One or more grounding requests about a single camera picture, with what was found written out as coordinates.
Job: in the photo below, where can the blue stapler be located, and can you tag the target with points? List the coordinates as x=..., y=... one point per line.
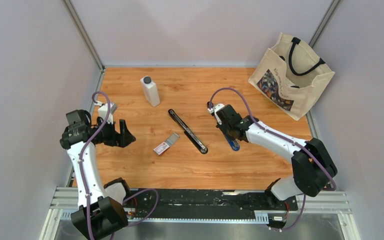
x=232, y=142

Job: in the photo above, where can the white plastic bottle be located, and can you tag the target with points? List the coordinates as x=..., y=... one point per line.
x=150, y=91

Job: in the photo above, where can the beige canvas tote bag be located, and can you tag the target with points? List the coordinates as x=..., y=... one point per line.
x=292, y=76

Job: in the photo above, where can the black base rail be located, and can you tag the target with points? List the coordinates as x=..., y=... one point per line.
x=203, y=204

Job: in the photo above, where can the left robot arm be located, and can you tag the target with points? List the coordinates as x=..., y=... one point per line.
x=100, y=210

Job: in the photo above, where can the red white staple box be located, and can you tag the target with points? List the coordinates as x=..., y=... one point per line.
x=165, y=145

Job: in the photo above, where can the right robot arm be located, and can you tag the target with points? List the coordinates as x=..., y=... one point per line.
x=312, y=165

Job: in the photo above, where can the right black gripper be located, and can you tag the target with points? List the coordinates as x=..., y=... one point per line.
x=222, y=126

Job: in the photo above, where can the black stapler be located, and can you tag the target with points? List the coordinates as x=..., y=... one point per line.
x=188, y=132

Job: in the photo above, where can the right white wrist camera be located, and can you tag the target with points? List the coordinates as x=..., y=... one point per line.
x=214, y=109

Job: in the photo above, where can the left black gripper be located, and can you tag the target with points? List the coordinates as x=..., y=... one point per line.
x=122, y=139

